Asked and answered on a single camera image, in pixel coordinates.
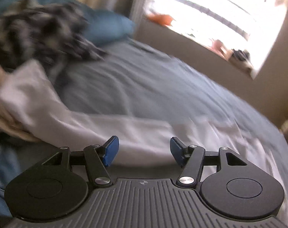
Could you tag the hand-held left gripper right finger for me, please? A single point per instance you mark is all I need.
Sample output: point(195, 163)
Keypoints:
point(176, 150)

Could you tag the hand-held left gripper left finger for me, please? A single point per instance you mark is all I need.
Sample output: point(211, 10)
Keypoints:
point(112, 150)

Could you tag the box of dark clothes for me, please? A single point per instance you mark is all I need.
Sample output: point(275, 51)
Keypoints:
point(241, 59)

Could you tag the grey bed blanket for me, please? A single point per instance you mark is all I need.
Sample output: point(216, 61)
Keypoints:
point(146, 83)

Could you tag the blue denim garment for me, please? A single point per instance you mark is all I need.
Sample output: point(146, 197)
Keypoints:
point(4, 175)

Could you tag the pink pot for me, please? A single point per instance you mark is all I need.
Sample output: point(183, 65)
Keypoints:
point(218, 45)

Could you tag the beige cloth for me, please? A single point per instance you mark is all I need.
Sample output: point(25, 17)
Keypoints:
point(1, 114)

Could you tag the blue pillow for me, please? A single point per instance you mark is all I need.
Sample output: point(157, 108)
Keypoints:
point(108, 26)

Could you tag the orange bag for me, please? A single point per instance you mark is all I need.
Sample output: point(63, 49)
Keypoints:
point(161, 19)

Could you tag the black white plaid shirt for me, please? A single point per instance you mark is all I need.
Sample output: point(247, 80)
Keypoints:
point(39, 33)

